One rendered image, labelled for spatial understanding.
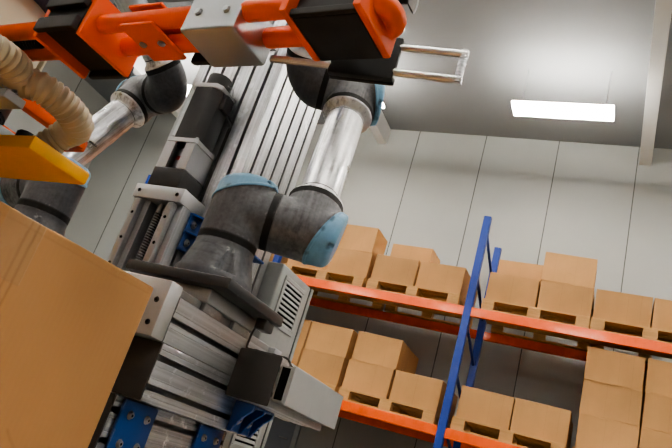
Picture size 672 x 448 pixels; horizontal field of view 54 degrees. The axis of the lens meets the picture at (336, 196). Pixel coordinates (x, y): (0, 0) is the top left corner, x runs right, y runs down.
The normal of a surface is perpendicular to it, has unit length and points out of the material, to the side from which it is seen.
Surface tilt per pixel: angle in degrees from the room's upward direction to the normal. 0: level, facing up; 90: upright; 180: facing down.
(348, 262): 90
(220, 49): 180
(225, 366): 90
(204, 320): 90
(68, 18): 90
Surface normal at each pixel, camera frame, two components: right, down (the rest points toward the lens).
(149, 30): -0.29, 0.88
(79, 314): 0.87, 0.07
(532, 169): -0.33, -0.46
